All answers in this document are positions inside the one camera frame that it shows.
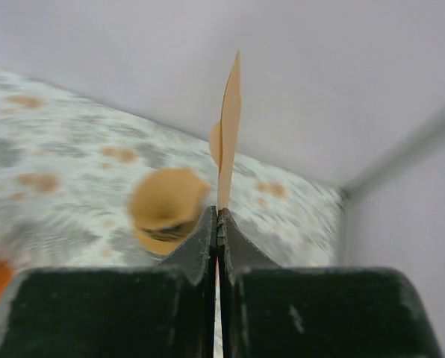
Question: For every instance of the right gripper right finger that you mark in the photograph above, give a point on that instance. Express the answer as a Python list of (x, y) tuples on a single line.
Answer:
[(271, 311)]

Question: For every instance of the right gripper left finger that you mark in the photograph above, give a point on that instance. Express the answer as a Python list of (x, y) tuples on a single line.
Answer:
[(165, 310)]

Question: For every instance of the brown paper coffee filter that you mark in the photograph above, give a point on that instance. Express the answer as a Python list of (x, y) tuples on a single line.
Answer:
[(167, 197)]

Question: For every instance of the floral table mat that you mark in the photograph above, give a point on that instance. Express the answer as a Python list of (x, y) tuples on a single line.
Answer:
[(69, 165)]

